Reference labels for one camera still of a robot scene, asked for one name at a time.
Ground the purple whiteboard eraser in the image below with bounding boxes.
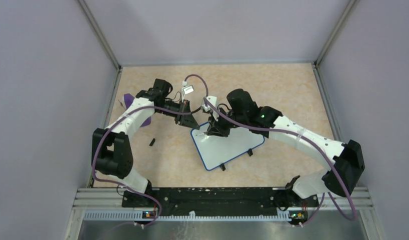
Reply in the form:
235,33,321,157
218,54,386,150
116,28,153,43
122,93,153,129

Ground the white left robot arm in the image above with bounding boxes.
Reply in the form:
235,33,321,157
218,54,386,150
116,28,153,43
91,78,200,207

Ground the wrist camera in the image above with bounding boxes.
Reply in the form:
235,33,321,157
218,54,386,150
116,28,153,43
180,80,195,102
201,96,218,114

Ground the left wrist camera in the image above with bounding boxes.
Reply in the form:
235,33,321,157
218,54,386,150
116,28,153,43
180,80,195,102

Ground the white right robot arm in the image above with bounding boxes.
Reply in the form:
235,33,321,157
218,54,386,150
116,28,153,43
202,88,365,206

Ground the blue framed whiteboard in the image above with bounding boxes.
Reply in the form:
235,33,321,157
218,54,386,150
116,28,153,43
190,122,265,171

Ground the aluminium frame rail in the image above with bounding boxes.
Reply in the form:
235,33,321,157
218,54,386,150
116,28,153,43
65,187,386,240

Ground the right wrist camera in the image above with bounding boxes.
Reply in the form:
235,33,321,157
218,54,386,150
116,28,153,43
201,96,218,114

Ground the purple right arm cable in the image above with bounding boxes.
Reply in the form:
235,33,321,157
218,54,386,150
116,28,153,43
203,96,359,228

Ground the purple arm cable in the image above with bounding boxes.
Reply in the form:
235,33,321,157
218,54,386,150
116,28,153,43
91,74,210,229
203,96,359,228

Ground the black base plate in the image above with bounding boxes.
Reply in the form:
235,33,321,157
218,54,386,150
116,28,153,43
121,187,319,217

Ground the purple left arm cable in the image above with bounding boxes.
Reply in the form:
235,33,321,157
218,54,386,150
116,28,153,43
91,74,210,229

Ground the black marker cap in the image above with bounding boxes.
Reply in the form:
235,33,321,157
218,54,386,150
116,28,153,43
149,138,156,147

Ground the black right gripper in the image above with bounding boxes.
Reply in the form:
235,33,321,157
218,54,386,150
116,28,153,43
206,106,247,138

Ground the white slotted cable duct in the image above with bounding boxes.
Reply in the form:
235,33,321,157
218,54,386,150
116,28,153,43
83,210,292,222

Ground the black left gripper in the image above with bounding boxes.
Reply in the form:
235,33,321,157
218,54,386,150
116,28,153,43
157,98,200,130

